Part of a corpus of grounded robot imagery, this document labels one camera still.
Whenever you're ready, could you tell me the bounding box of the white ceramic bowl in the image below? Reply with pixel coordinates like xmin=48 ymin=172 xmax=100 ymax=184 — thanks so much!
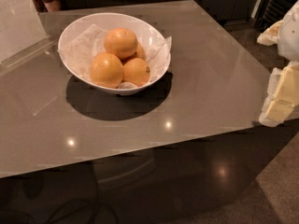
xmin=57 ymin=12 xmax=172 ymax=96

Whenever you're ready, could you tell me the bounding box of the hidden back orange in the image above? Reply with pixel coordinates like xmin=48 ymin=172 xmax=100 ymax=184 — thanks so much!
xmin=135 ymin=44 xmax=146 ymax=60

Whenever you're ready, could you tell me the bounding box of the clear acrylic sign holder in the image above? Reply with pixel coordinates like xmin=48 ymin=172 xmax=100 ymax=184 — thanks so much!
xmin=0 ymin=0 xmax=50 ymax=69

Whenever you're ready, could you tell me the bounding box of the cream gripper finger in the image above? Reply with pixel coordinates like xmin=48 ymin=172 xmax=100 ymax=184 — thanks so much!
xmin=259 ymin=61 xmax=299 ymax=127
xmin=257 ymin=21 xmax=282 ymax=46

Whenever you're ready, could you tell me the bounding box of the top orange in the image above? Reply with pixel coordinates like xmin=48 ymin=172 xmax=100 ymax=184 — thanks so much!
xmin=104 ymin=28 xmax=138 ymax=60

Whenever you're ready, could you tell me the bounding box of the front right orange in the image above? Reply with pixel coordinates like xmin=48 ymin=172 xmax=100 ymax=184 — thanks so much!
xmin=123 ymin=58 xmax=150 ymax=87

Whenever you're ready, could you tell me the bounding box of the front left orange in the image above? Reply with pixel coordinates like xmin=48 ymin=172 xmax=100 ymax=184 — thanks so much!
xmin=90 ymin=52 xmax=123 ymax=89

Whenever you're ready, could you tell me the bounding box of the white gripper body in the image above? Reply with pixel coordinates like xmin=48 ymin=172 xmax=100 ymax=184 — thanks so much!
xmin=278 ymin=0 xmax=299 ymax=61

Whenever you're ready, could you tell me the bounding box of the dark slatted appliance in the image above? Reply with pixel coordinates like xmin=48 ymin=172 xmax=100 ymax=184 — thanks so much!
xmin=248 ymin=0 xmax=298 ymax=31

